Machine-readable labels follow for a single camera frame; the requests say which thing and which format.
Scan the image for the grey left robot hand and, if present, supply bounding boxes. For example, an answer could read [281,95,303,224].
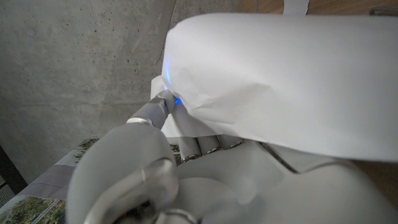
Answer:
[65,89,398,224]

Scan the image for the grey duct tape roll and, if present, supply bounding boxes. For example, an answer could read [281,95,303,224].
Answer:
[369,5,398,16]

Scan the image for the printed window forest backdrop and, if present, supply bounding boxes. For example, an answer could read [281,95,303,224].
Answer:
[0,138,183,224]

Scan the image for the long white receipt paper strip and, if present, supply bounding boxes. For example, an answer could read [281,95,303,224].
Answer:
[150,0,398,163]

